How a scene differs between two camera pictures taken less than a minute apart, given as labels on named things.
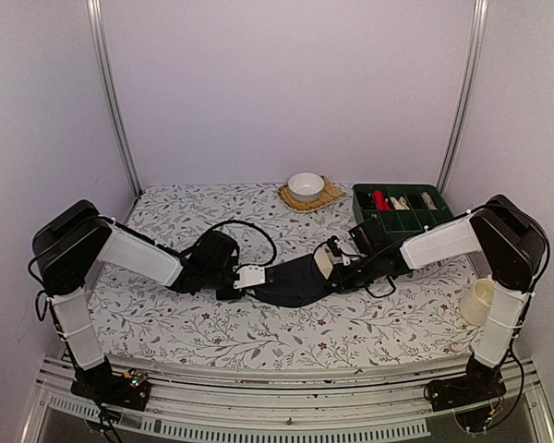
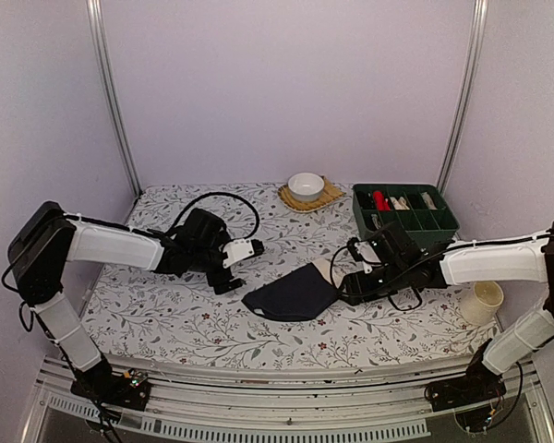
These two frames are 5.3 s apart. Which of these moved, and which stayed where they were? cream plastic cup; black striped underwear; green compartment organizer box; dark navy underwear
Moved: dark navy underwear
Stayed: green compartment organizer box; black striped underwear; cream plastic cup
